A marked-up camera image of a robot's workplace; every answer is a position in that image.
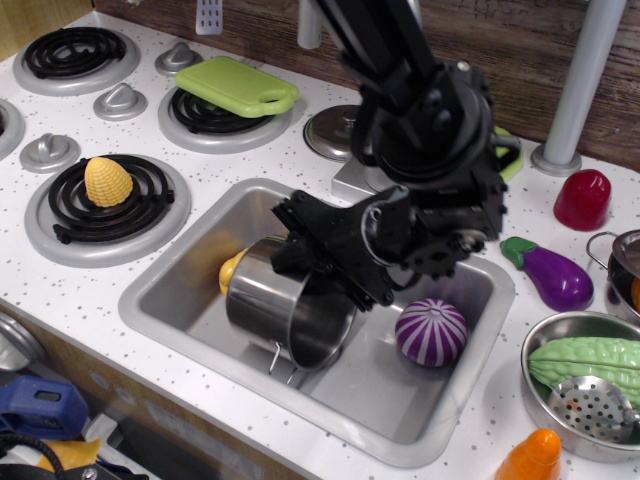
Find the yellow cloth piece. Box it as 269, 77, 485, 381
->
45, 439, 102, 470

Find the green toy bitter gourd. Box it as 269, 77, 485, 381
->
527, 337, 639, 409

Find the middle black coil burner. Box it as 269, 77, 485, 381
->
158, 88, 292, 155

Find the silver stove knob middle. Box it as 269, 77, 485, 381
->
93, 83, 148, 122

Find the black cable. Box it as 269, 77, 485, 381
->
0, 429, 64, 480

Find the green toy cutting board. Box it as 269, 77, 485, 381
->
176, 56, 299, 118

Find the stainless steel pot lid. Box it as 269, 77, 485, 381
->
303, 105, 359, 162

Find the white slotted spatula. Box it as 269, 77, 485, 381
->
195, 0, 223, 36

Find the silver oven knob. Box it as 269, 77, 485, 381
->
1, 312, 47, 372

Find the purple striped toy onion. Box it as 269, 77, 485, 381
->
395, 298, 469, 367

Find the red toy pepper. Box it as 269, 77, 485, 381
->
553, 169, 612, 232

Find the front black coil burner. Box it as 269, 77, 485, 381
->
24, 154, 191, 268

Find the silver stove knob front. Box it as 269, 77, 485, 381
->
19, 133, 80, 174

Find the purple toy eggplant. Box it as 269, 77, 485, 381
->
500, 237, 594, 312

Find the back left coil burner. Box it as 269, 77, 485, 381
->
13, 27, 140, 97

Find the far left burner edge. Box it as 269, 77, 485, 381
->
0, 99, 25, 160

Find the silver stove knob back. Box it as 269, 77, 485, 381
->
154, 42, 203, 77

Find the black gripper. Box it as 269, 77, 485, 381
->
271, 186, 411, 311

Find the yellow toy corn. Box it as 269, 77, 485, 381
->
84, 157, 133, 208

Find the silver stove knob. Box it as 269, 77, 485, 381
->
154, 42, 203, 77
19, 133, 80, 174
93, 83, 148, 122

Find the steel bowl right front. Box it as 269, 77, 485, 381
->
521, 312, 639, 463

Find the silver toy faucet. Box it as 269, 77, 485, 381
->
297, 0, 394, 202

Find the steel slotted spoon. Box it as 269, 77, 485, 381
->
547, 375, 639, 444

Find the grey vertical pole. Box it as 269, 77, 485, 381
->
530, 0, 627, 177

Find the small steel pot right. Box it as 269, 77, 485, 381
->
586, 229, 639, 327

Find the yellow toy bell pepper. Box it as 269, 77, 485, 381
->
218, 248, 248, 296

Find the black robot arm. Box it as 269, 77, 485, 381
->
271, 1, 506, 311

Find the green toy plate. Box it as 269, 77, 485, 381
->
494, 126, 524, 182

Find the black coil burner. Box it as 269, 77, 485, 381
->
24, 154, 191, 268
158, 88, 292, 155

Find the silver toy sink basin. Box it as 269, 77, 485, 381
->
119, 179, 515, 468

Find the orange toy carrot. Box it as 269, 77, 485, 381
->
494, 429, 562, 480

